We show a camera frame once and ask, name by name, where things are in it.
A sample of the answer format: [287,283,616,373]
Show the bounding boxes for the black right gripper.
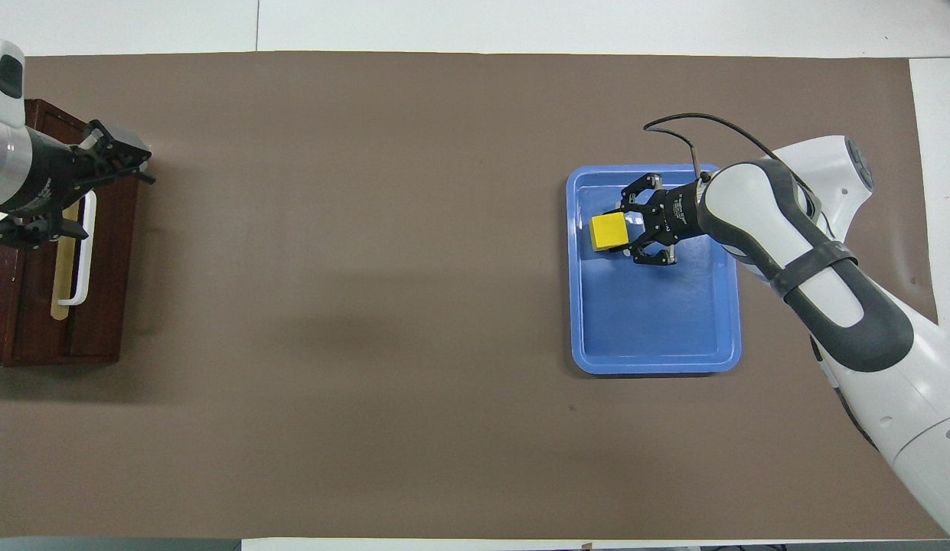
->
[616,173,710,266]

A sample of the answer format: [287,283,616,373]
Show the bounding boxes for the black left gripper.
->
[0,118,156,245]

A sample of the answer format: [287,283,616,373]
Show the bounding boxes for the yellow cube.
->
[590,212,630,253]

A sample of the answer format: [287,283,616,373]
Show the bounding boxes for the wooden drawer with white handle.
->
[14,99,141,367]

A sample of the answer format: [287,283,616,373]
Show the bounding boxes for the blue plastic tray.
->
[566,164,743,375]

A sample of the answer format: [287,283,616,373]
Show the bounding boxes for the brown paper table mat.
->
[0,51,950,540]

